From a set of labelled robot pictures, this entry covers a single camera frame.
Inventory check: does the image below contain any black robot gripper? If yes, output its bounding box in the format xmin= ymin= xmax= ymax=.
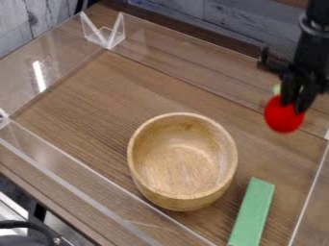
xmin=256 ymin=47 xmax=329 ymax=113

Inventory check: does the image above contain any red toy strawberry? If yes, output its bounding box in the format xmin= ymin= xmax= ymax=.
xmin=263 ymin=84 xmax=305 ymax=134

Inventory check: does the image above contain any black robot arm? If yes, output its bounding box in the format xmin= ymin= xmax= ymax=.
xmin=256 ymin=0 xmax=329 ymax=114

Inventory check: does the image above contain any wooden bowl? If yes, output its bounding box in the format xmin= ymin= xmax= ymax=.
xmin=127 ymin=112 xmax=238 ymax=211

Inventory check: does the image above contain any green rectangular block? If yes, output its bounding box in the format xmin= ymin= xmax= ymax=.
xmin=227 ymin=178 xmax=275 ymax=246

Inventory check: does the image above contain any clear acrylic corner bracket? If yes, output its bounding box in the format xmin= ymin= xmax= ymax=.
xmin=80 ymin=12 xmax=125 ymax=50

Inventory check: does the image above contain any black table clamp bracket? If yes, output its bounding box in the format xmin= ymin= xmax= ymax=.
xmin=0 ymin=205 xmax=79 ymax=246

